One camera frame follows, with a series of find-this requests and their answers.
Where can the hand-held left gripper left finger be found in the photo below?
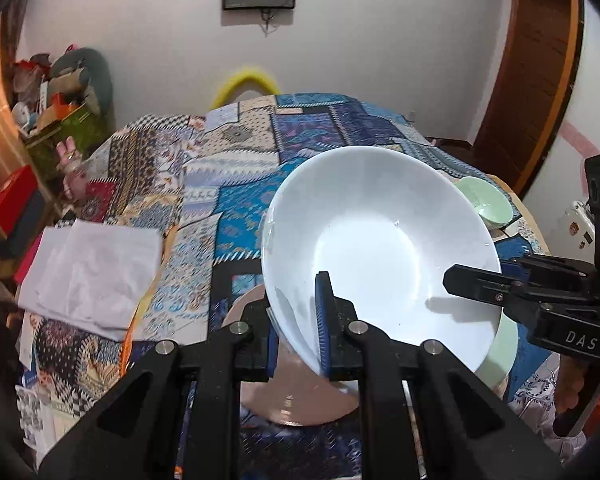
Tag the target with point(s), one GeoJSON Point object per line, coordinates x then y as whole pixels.
{"type": "Point", "coordinates": [271, 360]}

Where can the person's right hand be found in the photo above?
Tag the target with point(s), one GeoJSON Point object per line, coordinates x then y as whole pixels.
{"type": "Point", "coordinates": [567, 385]}

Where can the cardboard box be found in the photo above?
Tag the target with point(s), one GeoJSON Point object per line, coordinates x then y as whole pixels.
{"type": "Point", "coordinates": [67, 82]}

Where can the red box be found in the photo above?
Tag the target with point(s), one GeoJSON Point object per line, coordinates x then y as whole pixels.
{"type": "Point", "coordinates": [10, 195]}

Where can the pile of printed papers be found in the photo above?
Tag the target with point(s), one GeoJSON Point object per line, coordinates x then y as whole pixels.
{"type": "Point", "coordinates": [35, 410]}

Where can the white bowl with dark pattern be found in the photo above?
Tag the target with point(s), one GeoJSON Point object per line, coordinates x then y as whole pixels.
{"type": "Point", "coordinates": [380, 220]}

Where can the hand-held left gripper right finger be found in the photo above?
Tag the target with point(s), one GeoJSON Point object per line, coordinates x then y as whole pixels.
{"type": "Point", "coordinates": [322, 320]}

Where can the green box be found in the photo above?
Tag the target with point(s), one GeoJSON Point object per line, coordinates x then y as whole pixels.
{"type": "Point", "coordinates": [65, 130]}

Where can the brown wooden door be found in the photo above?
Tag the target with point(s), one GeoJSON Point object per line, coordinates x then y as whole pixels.
{"type": "Point", "coordinates": [530, 60]}

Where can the white appliance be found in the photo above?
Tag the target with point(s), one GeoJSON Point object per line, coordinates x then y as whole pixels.
{"type": "Point", "coordinates": [575, 225]}

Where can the green bowl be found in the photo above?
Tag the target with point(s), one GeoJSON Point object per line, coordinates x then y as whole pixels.
{"type": "Point", "coordinates": [482, 200]}

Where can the green plate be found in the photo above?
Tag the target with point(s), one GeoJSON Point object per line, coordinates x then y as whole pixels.
{"type": "Point", "coordinates": [502, 355]}

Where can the folded white cloth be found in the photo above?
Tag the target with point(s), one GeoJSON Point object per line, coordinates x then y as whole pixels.
{"type": "Point", "coordinates": [90, 275]}

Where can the blue patchwork tablecloth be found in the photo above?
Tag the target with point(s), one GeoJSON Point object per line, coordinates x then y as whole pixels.
{"type": "Point", "coordinates": [240, 160]}

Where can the yellow chair back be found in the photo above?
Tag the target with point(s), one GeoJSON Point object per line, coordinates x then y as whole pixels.
{"type": "Point", "coordinates": [245, 80]}

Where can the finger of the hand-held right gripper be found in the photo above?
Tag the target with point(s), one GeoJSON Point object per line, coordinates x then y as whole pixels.
{"type": "Point", "coordinates": [555, 267]}
{"type": "Point", "coordinates": [480, 285]}

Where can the pink plate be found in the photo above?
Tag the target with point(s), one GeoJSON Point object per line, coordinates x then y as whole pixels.
{"type": "Point", "coordinates": [300, 400]}

